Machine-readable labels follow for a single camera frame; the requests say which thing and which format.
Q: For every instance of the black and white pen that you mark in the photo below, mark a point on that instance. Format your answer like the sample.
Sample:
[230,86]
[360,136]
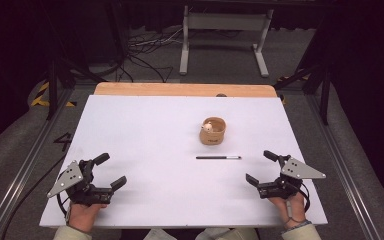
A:
[218,157]

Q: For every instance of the small cream bear figure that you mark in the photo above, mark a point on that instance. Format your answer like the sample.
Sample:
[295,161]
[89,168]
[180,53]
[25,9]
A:
[207,127]

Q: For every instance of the tan round pen holder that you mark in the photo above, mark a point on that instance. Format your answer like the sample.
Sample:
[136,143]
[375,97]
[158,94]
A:
[212,135]

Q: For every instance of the white table board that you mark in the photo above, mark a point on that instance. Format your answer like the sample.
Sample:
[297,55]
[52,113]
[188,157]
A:
[153,133]

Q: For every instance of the person's left hand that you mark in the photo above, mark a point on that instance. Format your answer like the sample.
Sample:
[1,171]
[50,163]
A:
[84,215]

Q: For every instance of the person's right hand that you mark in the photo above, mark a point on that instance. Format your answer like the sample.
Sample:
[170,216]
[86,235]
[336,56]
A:
[291,211]

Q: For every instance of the black metal stand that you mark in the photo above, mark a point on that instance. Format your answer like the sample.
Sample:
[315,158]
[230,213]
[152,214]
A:
[52,90]
[325,96]

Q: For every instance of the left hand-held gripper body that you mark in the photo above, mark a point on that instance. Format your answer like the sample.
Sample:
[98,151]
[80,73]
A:
[80,190]

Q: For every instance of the aluminium floor rail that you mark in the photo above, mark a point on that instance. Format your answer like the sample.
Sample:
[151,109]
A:
[23,173]
[343,170]

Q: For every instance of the yellow and black floor tape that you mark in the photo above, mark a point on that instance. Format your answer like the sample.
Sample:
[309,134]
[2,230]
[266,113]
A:
[40,98]
[293,78]

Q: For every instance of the grey metal stand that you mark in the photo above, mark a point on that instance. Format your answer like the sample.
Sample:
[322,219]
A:
[226,21]

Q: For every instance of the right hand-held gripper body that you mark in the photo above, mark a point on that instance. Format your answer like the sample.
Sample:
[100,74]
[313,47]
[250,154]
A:
[285,186]

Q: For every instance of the person's light trousers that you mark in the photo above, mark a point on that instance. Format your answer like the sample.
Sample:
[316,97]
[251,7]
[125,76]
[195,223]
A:
[220,234]

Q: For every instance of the wooden table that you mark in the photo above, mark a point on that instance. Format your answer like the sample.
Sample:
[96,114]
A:
[180,89]

